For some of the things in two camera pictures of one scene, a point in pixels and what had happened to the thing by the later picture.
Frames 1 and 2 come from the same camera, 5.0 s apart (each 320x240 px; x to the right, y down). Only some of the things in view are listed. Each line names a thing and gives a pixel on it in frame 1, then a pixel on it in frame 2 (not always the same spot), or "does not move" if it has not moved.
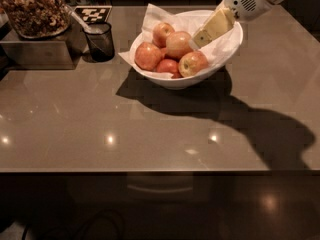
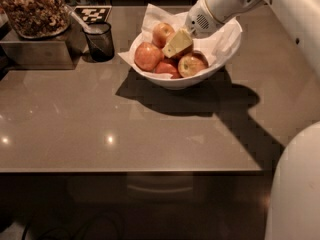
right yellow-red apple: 192,64 does not move
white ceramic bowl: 193,81 does not move
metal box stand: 63,51 does not move
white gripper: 247,3 -> 198,19
